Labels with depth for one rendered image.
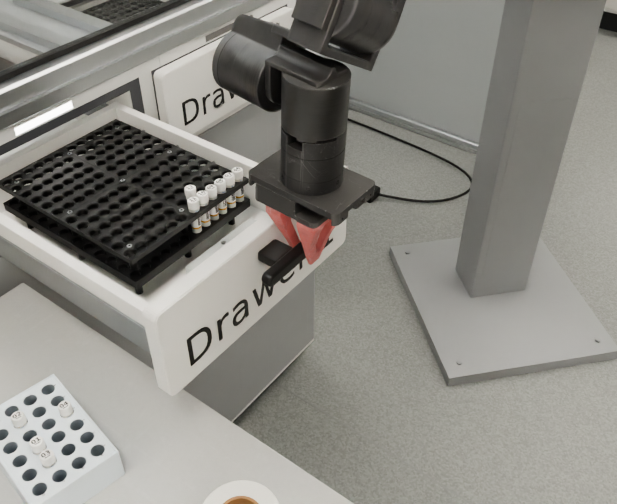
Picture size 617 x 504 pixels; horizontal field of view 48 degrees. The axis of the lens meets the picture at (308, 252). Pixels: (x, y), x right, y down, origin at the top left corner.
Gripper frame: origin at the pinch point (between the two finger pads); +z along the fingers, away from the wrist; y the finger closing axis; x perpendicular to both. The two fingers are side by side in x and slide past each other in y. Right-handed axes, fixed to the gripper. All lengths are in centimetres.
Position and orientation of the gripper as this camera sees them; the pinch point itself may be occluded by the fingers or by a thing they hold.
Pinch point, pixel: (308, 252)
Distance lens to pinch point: 69.5
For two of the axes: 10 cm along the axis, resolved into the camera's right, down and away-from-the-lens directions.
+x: -6.0, 5.1, -6.1
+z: -0.4, 7.5, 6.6
